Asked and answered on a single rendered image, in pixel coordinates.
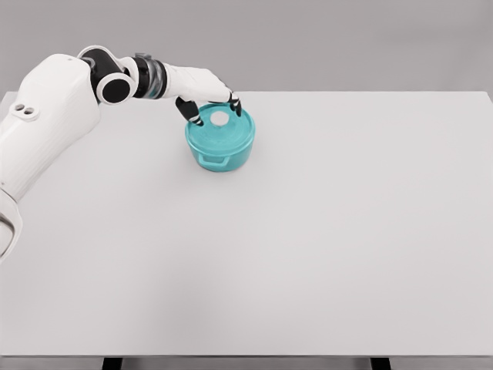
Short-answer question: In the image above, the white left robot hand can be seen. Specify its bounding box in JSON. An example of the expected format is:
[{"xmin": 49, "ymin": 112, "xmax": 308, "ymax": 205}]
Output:
[{"xmin": 174, "ymin": 66, "xmax": 243, "ymax": 127}]

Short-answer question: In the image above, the teal pot lid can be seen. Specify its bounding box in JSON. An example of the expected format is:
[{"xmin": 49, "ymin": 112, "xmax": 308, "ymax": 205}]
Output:
[{"xmin": 185, "ymin": 103, "xmax": 256, "ymax": 153}]

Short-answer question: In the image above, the teal pot with handles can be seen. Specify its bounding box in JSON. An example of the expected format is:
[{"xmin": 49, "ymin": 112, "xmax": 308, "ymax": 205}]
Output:
[{"xmin": 186, "ymin": 123, "xmax": 257, "ymax": 173}]

